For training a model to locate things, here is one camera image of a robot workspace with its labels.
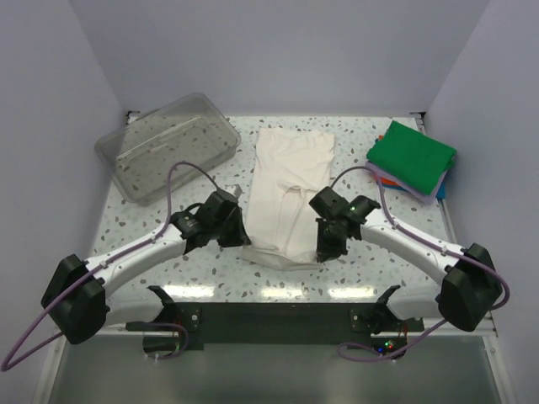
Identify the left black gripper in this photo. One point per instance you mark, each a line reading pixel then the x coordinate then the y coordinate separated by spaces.
pixel 240 236

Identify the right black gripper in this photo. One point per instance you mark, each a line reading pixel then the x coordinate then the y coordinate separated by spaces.
pixel 324 251

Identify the white t shirt red print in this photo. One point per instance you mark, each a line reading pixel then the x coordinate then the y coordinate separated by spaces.
pixel 290 169

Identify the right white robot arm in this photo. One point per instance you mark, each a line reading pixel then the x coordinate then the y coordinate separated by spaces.
pixel 467 284

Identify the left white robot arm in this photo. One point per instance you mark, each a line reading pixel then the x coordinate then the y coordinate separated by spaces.
pixel 80 297

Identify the orange folded t shirt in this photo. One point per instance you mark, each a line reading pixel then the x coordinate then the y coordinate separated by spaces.
pixel 386 181

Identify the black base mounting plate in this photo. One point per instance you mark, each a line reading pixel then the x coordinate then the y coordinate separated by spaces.
pixel 193 326

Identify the clear plastic bin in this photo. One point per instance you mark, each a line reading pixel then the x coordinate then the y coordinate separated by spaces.
pixel 139 156

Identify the blue folded t shirt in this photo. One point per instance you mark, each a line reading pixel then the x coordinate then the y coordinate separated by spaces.
pixel 441 190

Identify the green folded t shirt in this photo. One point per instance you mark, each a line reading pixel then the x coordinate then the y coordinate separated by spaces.
pixel 412 157

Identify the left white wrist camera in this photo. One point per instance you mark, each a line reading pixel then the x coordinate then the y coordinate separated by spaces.
pixel 235 190

